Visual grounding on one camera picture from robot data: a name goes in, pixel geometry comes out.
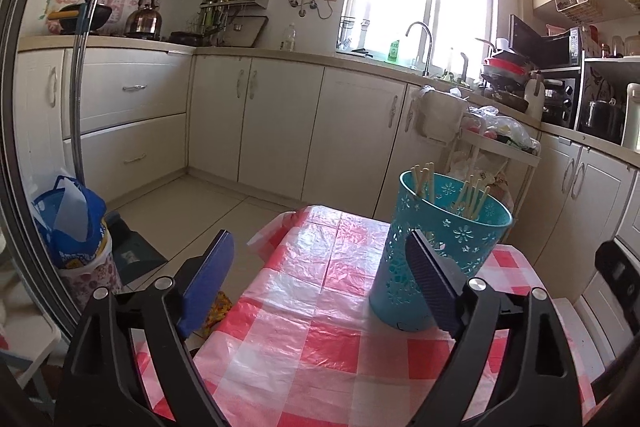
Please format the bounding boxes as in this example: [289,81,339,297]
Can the blue plastic bag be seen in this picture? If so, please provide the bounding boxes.
[31,174,108,268]

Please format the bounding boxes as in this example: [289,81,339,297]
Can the black cooking pot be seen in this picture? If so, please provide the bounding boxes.
[582,97,626,142]

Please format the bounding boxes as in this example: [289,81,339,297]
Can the black microwave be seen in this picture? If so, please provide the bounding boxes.
[509,14,586,68]

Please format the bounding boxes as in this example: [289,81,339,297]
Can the white trolley cart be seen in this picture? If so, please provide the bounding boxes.
[452,127,543,238]

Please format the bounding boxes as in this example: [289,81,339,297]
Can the teal perforated plastic basket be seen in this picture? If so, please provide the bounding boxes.
[369,169,514,333]

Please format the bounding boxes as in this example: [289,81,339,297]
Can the clear bags of groceries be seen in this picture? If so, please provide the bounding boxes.
[460,104,542,155]

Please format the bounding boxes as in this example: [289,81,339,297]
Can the steel kettle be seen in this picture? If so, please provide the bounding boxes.
[124,0,163,38]

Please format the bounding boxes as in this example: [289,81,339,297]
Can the white metal shelf rack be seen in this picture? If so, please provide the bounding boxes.
[575,54,640,142]

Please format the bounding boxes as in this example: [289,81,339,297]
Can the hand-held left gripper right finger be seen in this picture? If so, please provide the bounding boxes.
[405,229,583,427]

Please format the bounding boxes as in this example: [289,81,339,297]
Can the stack of pans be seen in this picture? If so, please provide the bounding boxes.
[475,38,538,112]

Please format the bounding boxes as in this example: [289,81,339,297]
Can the white thermos pot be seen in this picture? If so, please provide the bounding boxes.
[620,82,640,150]

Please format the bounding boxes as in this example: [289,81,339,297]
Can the yellow patterned cloth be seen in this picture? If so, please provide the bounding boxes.
[202,292,233,338]

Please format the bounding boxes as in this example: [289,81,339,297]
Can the white slatted rack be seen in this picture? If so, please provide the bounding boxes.
[0,302,61,408]

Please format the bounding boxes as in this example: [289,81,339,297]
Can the red white checked tablecloth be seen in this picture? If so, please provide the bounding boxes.
[131,204,598,427]

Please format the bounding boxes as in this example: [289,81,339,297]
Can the chrome sink faucet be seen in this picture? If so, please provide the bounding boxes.
[405,21,434,76]

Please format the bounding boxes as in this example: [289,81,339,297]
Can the white plastic bag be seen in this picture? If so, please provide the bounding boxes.
[445,152,501,188]

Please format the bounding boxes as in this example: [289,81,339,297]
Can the bundle of wooden chopsticks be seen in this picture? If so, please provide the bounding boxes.
[411,162,492,220]

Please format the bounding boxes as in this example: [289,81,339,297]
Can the floral trash bin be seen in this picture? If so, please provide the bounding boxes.
[55,227,123,308]

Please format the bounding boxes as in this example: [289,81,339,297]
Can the black toaster oven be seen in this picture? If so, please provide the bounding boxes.
[537,67,583,130]

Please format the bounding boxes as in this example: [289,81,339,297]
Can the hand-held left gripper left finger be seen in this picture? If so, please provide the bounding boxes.
[54,229,236,427]

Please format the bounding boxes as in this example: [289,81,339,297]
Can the white plastic jug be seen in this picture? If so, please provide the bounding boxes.
[524,74,546,120]

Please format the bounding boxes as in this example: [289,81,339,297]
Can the white hanging waste bin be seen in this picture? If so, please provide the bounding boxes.
[412,84,468,142]

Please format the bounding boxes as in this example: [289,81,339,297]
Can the black wok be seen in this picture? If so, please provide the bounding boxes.
[47,2,113,35]

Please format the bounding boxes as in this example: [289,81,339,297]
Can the steel mop pole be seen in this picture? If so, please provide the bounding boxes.
[70,0,121,188]

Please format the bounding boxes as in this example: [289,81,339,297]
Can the cream base cabinets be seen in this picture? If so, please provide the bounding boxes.
[15,37,640,358]

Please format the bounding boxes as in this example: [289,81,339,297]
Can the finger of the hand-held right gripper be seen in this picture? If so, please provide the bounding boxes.
[594,239,640,333]

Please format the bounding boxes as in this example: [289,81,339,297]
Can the dark blue dustpan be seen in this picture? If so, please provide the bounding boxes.
[107,213,168,285]

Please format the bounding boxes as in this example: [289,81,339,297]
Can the brown plastic bag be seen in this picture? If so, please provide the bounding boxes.
[487,174,516,208]

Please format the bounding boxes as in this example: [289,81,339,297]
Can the black wire sill rack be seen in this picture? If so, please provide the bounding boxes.
[340,16,372,52]

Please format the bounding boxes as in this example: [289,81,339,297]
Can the wall utensil rack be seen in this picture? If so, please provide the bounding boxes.
[200,0,270,32]

